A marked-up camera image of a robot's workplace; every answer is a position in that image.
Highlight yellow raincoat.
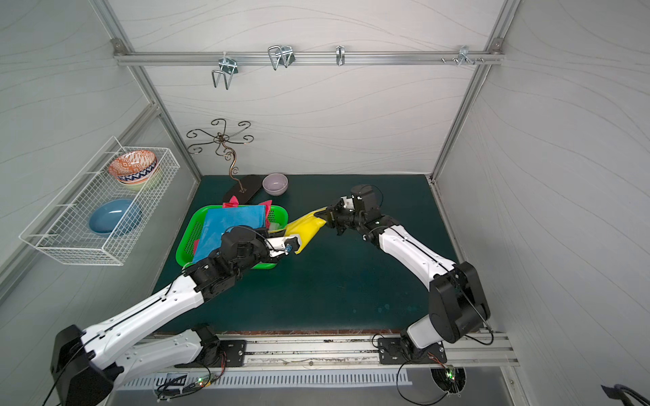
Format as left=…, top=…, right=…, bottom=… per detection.
left=284, top=208, right=327, bottom=255

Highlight blue raincoat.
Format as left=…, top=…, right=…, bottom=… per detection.
left=191, top=205, right=268, bottom=264

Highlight pink bunny raincoat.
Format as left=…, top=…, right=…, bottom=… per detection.
left=191, top=195, right=274, bottom=255

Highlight green plastic basket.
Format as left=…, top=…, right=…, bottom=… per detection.
left=175, top=201, right=289, bottom=268

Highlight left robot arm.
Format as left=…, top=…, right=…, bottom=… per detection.
left=50, top=226, right=301, bottom=405

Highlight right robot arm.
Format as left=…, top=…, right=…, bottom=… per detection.
left=314, top=185, right=491, bottom=351

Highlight small purple bowl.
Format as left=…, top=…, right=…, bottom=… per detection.
left=262, top=173, right=289, bottom=196

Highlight brown metal jewelry stand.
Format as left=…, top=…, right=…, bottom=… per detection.
left=186, top=118, right=262, bottom=204

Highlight blue bowl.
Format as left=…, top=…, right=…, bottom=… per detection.
left=88, top=199, right=142, bottom=237

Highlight orange patterned bowl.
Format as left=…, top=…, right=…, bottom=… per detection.
left=107, top=150, right=158, bottom=185

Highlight metal hook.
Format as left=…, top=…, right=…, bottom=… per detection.
left=267, top=45, right=296, bottom=70
left=440, top=46, right=485, bottom=66
left=335, top=46, right=345, bottom=67
left=212, top=54, right=239, bottom=90

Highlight round black floor port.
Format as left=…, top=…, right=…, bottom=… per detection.
left=431, top=365, right=467, bottom=394

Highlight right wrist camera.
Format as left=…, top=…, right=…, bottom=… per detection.
left=341, top=196, right=355, bottom=211

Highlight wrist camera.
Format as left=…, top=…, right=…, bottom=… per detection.
left=341, top=196, right=355, bottom=211
left=267, top=234, right=301, bottom=257

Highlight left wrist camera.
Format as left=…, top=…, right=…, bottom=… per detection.
left=267, top=234, right=301, bottom=257

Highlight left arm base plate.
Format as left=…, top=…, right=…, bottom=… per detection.
left=175, top=339, right=247, bottom=368

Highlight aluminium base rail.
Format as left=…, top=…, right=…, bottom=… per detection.
left=116, top=332, right=520, bottom=375

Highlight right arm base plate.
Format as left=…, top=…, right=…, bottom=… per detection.
left=371, top=335, right=447, bottom=365

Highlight white wire wall basket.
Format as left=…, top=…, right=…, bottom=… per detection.
left=20, top=138, right=180, bottom=266

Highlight left base cables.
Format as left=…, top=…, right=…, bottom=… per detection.
left=154, top=349, right=228, bottom=402

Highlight aluminium top rail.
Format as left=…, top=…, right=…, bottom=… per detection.
left=114, top=49, right=506, bottom=68

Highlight right base cable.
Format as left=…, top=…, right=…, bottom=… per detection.
left=395, top=359, right=453, bottom=406

